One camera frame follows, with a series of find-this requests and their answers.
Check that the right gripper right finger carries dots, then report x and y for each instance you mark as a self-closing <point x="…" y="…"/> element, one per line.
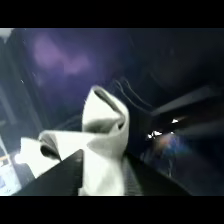
<point x="146" y="183"/>

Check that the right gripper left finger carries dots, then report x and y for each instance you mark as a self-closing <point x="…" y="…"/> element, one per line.
<point x="63" y="178"/>

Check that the grey T-shirt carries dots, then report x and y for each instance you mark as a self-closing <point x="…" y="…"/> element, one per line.
<point x="106" y="166"/>

